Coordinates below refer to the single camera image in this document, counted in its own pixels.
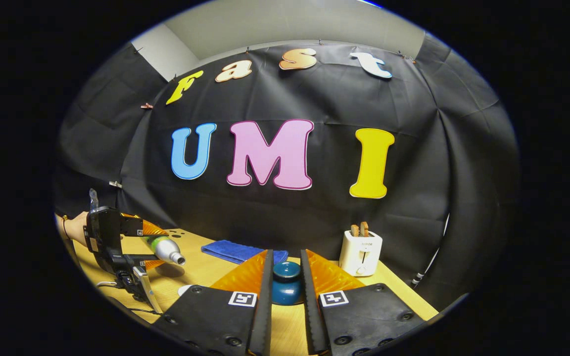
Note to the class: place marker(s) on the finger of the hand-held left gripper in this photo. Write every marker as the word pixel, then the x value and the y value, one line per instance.
pixel 131 226
pixel 136 257

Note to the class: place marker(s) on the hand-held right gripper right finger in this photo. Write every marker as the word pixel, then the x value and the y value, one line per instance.
pixel 312 306

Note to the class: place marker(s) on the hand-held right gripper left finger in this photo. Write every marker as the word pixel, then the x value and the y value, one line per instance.
pixel 265 306

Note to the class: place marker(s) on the silver green label water bottle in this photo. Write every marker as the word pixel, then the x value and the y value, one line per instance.
pixel 164 249

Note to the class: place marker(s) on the teal teacup lid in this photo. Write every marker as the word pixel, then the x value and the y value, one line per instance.
pixel 286 284

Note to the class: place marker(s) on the white teacup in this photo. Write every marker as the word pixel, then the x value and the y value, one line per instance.
pixel 184 290

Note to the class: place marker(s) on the silver clip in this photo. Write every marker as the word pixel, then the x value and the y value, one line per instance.
pixel 115 184

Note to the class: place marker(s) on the blue cloth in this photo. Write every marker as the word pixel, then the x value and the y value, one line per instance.
pixel 233 250

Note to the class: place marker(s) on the cream toaster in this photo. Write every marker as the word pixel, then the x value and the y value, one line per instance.
pixel 360 254

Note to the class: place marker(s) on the brown bread slice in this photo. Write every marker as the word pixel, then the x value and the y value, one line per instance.
pixel 364 229
pixel 355 231

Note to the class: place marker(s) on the black backdrop cloth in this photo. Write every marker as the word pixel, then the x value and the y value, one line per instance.
pixel 314 217

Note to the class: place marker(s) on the pink clip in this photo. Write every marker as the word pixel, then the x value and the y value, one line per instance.
pixel 146 106

